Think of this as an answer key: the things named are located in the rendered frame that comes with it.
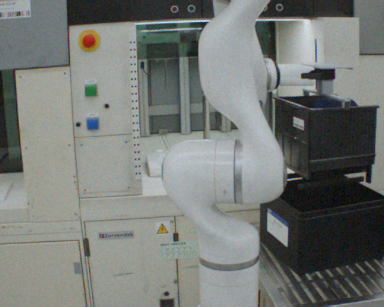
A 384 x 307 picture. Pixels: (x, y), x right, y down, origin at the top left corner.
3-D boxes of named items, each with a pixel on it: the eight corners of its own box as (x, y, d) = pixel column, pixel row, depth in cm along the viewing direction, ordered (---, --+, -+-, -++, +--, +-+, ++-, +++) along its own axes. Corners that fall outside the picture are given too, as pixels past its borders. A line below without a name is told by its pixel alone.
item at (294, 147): (271, 173, 170) (271, 61, 163) (333, 166, 175) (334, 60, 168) (310, 196, 147) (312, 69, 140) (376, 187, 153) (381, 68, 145)
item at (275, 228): (257, 239, 175) (258, 183, 171) (338, 225, 183) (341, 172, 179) (297, 275, 150) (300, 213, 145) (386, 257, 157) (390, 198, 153)
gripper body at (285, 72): (261, 87, 156) (299, 85, 159) (277, 92, 146) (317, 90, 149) (260, 58, 154) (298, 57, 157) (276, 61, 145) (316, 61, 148)
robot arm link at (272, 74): (254, 89, 155) (265, 88, 156) (268, 93, 147) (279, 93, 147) (254, 57, 153) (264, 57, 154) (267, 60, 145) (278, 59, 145)
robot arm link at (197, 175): (257, 270, 112) (259, 148, 106) (161, 268, 114) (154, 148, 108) (260, 246, 123) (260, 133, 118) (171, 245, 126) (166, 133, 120)
